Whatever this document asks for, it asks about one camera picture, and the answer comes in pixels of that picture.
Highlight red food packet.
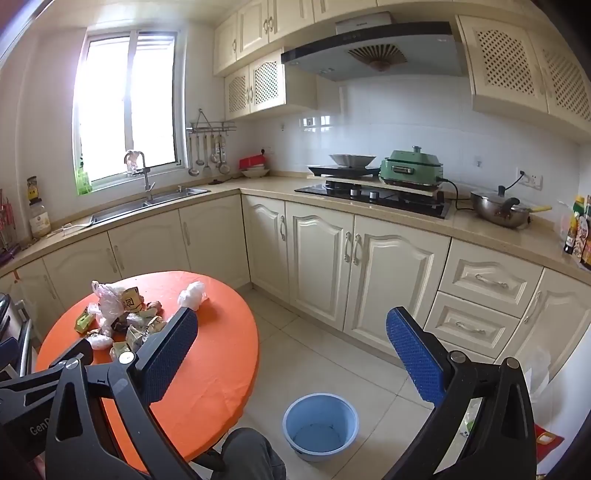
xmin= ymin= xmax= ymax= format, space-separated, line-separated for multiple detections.
xmin=534 ymin=424 xmax=564 ymax=463

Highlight metal chair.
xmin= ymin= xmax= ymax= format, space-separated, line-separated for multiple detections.
xmin=0 ymin=293 xmax=37 ymax=381

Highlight pink white plastic bag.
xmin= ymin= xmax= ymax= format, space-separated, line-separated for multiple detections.
xmin=91 ymin=280 xmax=125 ymax=325

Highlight person's leg grey trousers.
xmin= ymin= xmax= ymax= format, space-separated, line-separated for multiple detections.
xmin=211 ymin=427 xmax=287 ymax=480

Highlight round orange table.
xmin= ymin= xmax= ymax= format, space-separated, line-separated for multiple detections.
xmin=35 ymin=270 xmax=261 ymax=471

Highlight glass jar yellow label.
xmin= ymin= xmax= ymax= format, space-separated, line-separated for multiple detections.
xmin=27 ymin=176 xmax=51 ymax=239

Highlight white crumpled plastic bag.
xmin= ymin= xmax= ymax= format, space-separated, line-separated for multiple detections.
xmin=177 ymin=281 xmax=207 ymax=311

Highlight light blue plastic bucket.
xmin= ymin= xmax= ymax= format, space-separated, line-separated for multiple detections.
xmin=283 ymin=393 xmax=360 ymax=463

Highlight sauce bottles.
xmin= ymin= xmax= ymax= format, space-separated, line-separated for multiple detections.
xmin=563 ymin=195 xmax=591 ymax=270

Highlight steel pot with lid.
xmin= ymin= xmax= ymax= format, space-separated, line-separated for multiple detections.
xmin=471 ymin=190 xmax=552 ymax=229

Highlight chrome faucet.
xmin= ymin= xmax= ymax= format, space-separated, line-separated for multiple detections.
xmin=123 ymin=150 xmax=155 ymax=202

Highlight steel sink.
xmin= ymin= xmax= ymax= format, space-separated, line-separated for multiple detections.
xmin=90 ymin=187 xmax=208 ymax=225

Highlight black gas stove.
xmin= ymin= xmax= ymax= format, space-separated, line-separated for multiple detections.
xmin=295 ymin=181 xmax=451 ymax=219

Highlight green electric cooker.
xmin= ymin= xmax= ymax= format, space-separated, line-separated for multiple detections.
xmin=379 ymin=146 xmax=444 ymax=189

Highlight window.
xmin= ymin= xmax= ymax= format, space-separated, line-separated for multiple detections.
xmin=72 ymin=28 xmax=184 ymax=193

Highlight white bowl on stove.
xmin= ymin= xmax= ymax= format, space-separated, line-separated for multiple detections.
xmin=329 ymin=154 xmax=376 ymax=169

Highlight utensil rack with ladles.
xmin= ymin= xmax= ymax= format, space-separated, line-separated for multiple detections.
xmin=185 ymin=108 xmax=236 ymax=177

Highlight red bowl set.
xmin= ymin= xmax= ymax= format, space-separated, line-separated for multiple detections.
xmin=238 ymin=154 xmax=266 ymax=170

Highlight black range hood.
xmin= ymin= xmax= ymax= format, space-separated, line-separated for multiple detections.
xmin=281 ymin=21 xmax=462 ymax=82

